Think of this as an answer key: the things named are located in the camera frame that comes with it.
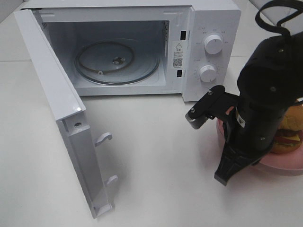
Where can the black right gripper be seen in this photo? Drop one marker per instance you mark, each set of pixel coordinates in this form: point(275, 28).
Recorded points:
point(248, 129)

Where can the white timer knob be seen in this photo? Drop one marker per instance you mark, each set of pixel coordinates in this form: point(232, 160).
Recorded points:
point(207, 73)

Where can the burger with sesame bun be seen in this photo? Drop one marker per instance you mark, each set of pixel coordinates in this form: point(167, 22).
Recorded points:
point(289, 135)

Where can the pink round plate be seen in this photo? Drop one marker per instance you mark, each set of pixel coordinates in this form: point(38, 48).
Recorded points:
point(288, 164)

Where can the white microwave door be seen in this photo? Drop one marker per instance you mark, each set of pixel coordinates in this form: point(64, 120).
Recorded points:
point(69, 113)

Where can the upper white power knob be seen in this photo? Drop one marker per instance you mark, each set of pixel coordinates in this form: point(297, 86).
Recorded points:
point(213, 44)

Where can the glass microwave turntable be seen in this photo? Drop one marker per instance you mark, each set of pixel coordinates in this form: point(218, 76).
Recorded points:
point(116, 62)

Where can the white microwave oven body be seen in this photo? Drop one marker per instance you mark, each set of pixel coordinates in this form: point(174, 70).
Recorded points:
point(174, 29)

